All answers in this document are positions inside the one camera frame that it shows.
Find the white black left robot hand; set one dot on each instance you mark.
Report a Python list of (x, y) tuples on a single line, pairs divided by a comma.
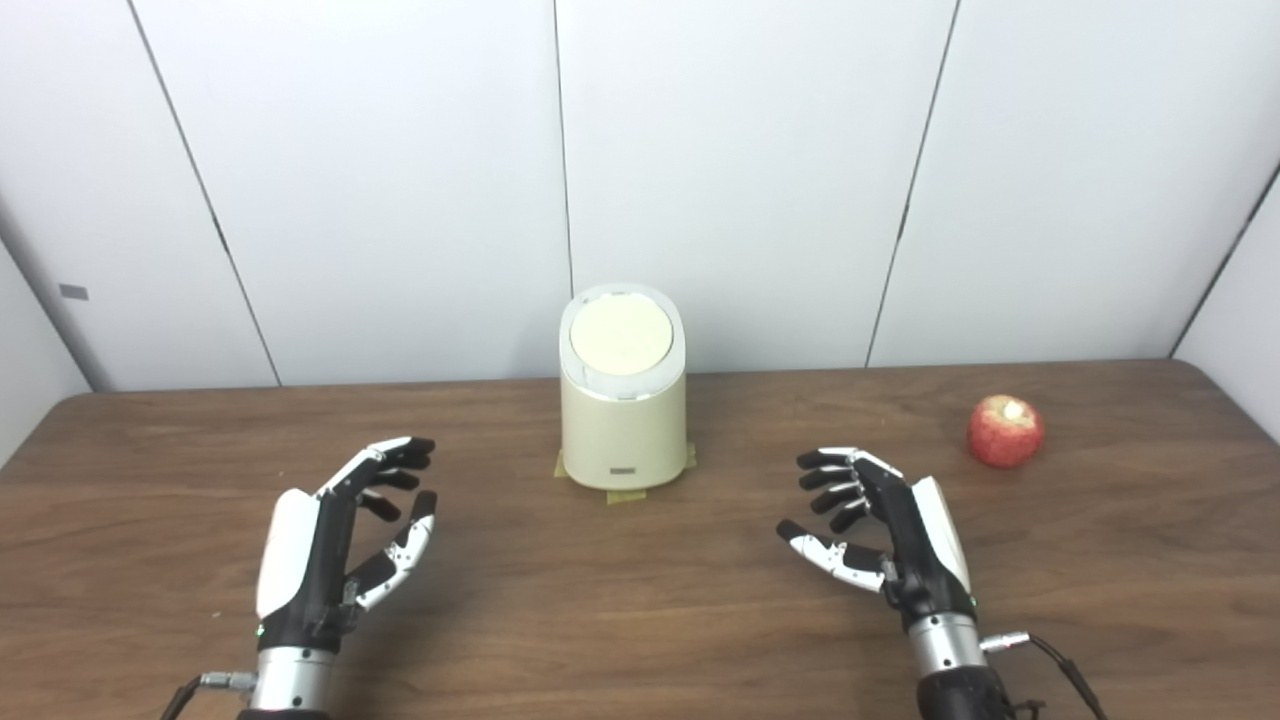
[(300, 570)]

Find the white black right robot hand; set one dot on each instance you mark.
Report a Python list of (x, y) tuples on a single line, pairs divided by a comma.
[(915, 555)]

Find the red apple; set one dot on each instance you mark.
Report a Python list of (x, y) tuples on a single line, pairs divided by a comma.
[(1003, 435)]

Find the cream-colored bin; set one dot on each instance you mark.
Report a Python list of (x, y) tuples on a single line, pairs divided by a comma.
[(620, 435)]

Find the cream round bin lid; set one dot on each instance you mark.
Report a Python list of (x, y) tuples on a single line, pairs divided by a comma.
[(620, 335)]

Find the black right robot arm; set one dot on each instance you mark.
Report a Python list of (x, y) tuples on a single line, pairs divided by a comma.
[(950, 665)]

